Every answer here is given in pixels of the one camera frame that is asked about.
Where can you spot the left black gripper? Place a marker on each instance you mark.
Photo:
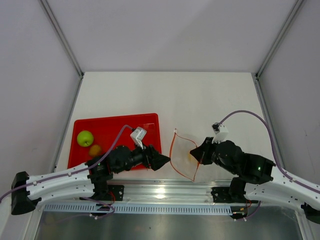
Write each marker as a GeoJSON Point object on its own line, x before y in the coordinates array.
{"type": "Point", "coordinates": [152, 158]}

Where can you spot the green apple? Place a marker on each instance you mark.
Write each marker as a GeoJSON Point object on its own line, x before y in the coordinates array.
{"type": "Point", "coordinates": [85, 138]}

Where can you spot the left aluminium frame post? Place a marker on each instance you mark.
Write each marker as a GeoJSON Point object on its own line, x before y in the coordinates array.
{"type": "Point", "coordinates": [45, 5]}

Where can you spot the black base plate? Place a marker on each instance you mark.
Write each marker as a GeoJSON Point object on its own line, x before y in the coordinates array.
{"type": "Point", "coordinates": [228, 195]}
{"type": "Point", "coordinates": [115, 193]}

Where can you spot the right aluminium frame post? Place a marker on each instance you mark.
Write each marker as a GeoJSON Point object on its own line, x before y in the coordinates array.
{"type": "Point", "coordinates": [283, 31]}

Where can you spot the white slotted cable duct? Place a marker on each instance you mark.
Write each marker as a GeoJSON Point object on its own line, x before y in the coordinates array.
{"type": "Point", "coordinates": [133, 208]}

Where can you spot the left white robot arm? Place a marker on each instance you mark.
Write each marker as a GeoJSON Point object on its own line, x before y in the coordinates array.
{"type": "Point", "coordinates": [87, 180]}

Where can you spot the aluminium front rail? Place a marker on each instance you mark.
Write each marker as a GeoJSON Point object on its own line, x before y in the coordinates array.
{"type": "Point", "coordinates": [187, 192]}

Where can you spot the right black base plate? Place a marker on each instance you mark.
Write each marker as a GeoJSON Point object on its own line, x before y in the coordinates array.
{"type": "Point", "coordinates": [228, 195]}

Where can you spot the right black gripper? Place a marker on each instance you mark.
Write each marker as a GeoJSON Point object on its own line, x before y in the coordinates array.
{"type": "Point", "coordinates": [200, 153]}

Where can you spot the clear zip bag orange zipper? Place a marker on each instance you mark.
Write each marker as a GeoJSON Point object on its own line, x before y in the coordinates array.
{"type": "Point", "coordinates": [179, 148]}

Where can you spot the orange peach with leaf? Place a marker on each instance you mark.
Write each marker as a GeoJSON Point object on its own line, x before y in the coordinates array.
{"type": "Point", "coordinates": [191, 158]}

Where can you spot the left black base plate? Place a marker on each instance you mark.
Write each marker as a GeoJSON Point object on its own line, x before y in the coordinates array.
{"type": "Point", "coordinates": [115, 193]}

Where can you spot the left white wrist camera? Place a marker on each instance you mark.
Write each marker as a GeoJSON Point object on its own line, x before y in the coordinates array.
{"type": "Point", "coordinates": [137, 136]}

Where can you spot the small orange peach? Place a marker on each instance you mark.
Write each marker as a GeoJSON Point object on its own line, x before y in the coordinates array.
{"type": "Point", "coordinates": [95, 150]}

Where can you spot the aluminium frame post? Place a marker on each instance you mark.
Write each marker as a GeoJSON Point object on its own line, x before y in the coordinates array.
{"type": "Point", "coordinates": [45, 5]}
{"type": "Point", "coordinates": [283, 31]}

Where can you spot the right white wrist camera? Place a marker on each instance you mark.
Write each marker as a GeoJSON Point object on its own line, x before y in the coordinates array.
{"type": "Point", "coordinates": [220, 131]}

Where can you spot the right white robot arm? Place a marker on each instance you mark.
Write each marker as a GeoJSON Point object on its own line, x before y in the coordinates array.
{"type": "Point", "coordinates": [257, 179]}

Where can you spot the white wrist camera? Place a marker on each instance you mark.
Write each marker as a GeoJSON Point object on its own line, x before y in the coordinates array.
{"type": "Point", "coordinates": [220, 131]}
{"type": "Point", "coordinates": [137, 136]}

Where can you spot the red plastic tray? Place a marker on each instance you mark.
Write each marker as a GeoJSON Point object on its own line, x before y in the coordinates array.
{"type": "Point", "coordinates": [105, 131]}

